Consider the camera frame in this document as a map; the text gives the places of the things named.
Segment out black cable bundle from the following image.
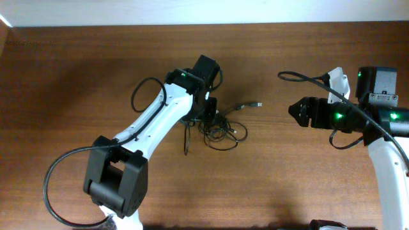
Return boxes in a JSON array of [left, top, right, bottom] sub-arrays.
[[182, 101, 263, 157]]

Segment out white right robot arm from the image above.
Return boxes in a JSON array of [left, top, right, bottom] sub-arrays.
[[278, 66, 408, 229]]

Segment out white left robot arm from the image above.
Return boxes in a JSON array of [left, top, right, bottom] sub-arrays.
[[83, 55, 221, 229]]

